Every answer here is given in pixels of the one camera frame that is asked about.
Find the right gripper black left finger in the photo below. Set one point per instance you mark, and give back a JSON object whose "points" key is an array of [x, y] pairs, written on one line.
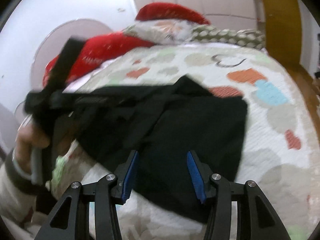
{"points": [[69, 219]]}

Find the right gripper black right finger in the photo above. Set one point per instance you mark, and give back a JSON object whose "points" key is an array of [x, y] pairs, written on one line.
{"points": [[256, 219]]}

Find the black pants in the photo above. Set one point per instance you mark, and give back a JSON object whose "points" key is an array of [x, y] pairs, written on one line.
{"points": [[164, 123]]}

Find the person's left hand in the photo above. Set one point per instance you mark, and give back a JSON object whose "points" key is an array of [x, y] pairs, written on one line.
{"points": [[29, 136]]}

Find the heart patterned quilt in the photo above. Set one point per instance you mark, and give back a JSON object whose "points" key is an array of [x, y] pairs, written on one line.
{"points": [[281, 149]]}

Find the red happy pillow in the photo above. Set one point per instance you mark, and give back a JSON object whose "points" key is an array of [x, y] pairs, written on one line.
{"points": [[102, 48]]}

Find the white headboard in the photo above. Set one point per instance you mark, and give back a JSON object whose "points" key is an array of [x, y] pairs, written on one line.
{"points": [[35, 32]]}

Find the floral grey pillow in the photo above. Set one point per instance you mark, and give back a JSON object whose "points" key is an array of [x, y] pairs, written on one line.
{"points": [[165, 32]]}

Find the red pillow behind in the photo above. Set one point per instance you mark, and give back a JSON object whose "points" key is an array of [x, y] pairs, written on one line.
{"points": [[165, 11]]}

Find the olive polka dot bolster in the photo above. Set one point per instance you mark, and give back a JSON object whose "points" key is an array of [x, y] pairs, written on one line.
{"points": [[249, 38]]}

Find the yellow wooden door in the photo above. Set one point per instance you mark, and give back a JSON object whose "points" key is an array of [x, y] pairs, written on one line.
{"points": [[283, 31]]}

